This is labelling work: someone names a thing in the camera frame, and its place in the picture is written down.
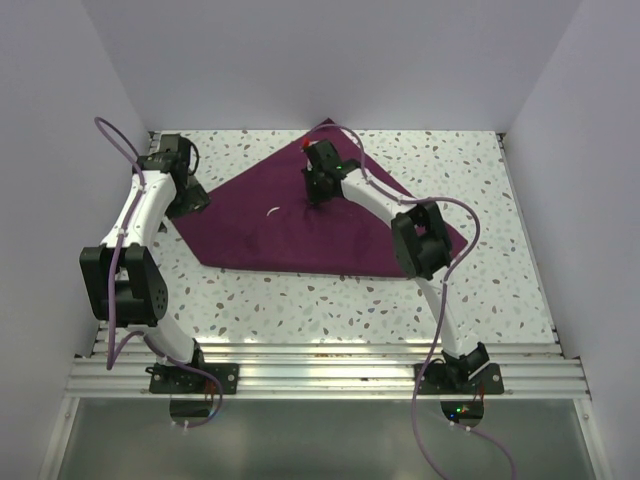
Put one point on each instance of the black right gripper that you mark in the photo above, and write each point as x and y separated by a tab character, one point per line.
312	196

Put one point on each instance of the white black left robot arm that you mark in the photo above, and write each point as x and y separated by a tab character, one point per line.
124	284

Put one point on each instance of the stainless steel tray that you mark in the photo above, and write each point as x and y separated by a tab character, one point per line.
272	211

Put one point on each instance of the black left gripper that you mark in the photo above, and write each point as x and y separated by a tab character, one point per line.
195	200

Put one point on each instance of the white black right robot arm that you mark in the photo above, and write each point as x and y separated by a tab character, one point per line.
421	245

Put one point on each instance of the purple cloth mat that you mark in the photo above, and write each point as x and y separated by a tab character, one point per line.
341	238

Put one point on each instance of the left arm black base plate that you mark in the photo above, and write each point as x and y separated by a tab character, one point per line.
220	378

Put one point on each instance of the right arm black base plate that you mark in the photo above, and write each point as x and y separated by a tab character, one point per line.
438	379

